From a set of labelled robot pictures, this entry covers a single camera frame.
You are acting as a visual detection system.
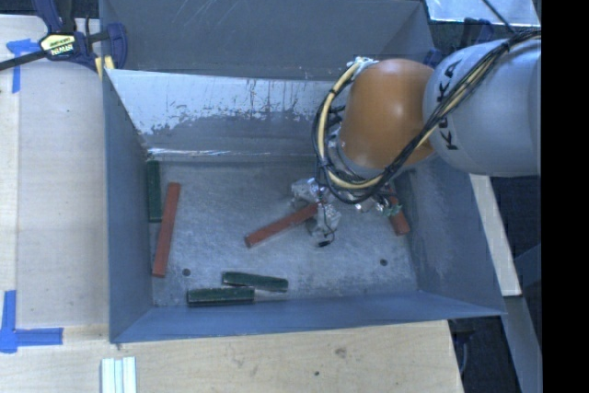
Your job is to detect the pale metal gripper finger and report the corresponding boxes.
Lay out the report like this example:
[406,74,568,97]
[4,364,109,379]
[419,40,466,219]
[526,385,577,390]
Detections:
[306,204,342,241]
[291,178,324,211]

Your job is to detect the dark green flat block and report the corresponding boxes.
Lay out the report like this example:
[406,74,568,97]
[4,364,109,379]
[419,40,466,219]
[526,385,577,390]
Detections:
[185,285,256,307]
[145,159,163,224]
[221,271,290,294]

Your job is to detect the red-brown block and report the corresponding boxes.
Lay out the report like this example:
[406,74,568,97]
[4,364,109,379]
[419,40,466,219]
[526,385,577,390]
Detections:
[151,181,182,279]
[385,183,411,237]
[243,202,320,249]

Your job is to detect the grey metal bin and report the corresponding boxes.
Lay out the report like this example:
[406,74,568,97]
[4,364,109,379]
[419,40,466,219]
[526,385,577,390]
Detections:
[97,0,508,345]

